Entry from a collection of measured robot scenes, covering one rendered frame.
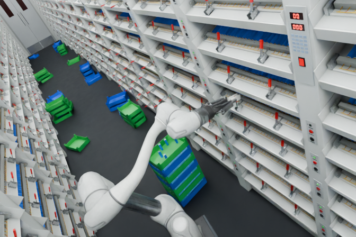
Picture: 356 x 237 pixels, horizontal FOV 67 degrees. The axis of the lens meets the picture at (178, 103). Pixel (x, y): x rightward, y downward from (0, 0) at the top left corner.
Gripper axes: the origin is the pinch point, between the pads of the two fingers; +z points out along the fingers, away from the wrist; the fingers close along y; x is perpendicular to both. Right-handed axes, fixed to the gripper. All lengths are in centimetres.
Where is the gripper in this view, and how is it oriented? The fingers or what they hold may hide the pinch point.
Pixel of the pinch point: (233, 98)
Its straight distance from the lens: 149.3
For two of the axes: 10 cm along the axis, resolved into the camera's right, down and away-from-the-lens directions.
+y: 5.1, 3.2, -8.0
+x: -2.1, -8.5, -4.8
